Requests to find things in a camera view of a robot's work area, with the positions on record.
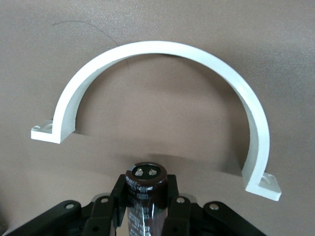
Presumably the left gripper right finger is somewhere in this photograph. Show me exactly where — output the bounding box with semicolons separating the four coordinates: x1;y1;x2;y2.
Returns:
164;175;266;236

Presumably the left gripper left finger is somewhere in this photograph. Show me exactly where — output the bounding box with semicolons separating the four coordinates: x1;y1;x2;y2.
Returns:
4;175;128;236

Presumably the dark brown cylindrical capacitor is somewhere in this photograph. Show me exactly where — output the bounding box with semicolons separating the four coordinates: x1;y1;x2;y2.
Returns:
125;161;168;236

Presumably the brown table cover mat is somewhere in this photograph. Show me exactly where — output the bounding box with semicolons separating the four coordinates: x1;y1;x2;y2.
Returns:
0;0;315;236

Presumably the white half-round pipe clamp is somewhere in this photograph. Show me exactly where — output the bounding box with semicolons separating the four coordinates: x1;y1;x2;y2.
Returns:
31;40;282;201

